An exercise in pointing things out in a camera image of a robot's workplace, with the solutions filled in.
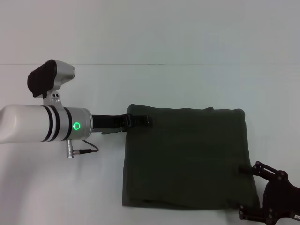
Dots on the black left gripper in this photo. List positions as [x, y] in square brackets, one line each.
[105, 122]

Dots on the dark green t-shirt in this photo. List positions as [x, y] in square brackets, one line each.
[187, 159]

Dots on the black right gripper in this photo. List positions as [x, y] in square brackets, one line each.
[283, 199]

